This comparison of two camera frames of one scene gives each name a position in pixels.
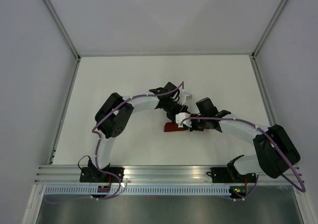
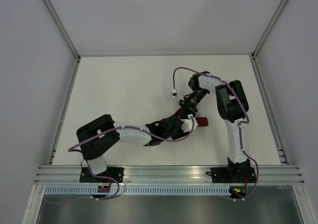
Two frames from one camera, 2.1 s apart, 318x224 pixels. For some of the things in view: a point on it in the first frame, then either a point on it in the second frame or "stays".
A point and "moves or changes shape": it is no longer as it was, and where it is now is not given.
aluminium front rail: x=156 y=174 stays
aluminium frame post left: x=51 y=10 stays
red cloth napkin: x=172 y=126 moves or changes shape
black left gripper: x=172 y=117 to x=180 y=134
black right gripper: x=193 y=128 to x=188 y=109
